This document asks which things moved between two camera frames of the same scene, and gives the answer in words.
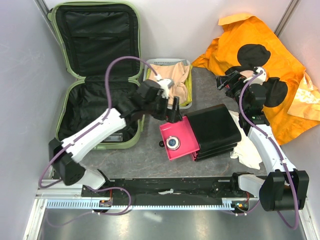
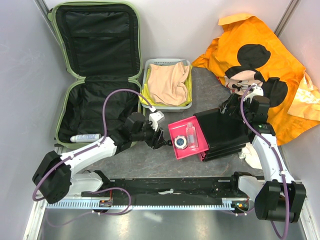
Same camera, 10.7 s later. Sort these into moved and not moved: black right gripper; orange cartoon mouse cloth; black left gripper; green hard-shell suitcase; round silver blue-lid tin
Moved: black left gripper; round silver blue-lid tin; black right gripper
Not moved: green hard-shell suitcase; orange cartoon mouse cloth
